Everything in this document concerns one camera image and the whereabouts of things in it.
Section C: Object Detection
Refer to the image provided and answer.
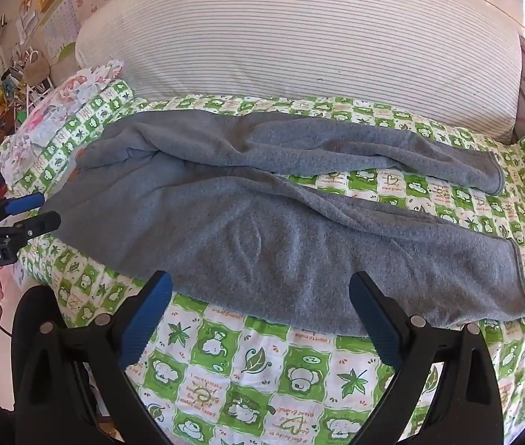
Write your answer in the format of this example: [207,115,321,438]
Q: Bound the green printed blanket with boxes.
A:
[9,79,525,445]

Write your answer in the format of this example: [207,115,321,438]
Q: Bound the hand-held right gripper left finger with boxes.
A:
[17,270,173,445]

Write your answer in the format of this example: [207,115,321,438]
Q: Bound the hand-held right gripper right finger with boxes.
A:
[349,270,504,445]

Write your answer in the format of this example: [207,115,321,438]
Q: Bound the wall chart poster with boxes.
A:
[43,0,81,57]

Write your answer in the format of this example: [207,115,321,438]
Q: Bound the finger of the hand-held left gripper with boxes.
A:
[0,193,45,223]
[0,211,62,246]

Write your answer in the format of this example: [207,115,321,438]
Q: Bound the grey fleece pants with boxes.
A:
[37,110,525,338]

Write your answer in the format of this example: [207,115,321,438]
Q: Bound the white striped pillow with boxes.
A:
[74,0,525,145]

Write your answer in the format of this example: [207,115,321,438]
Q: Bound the floral pillow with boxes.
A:
[0,58,125,186]

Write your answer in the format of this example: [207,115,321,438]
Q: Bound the woven bag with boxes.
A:
[22,50,52,88]

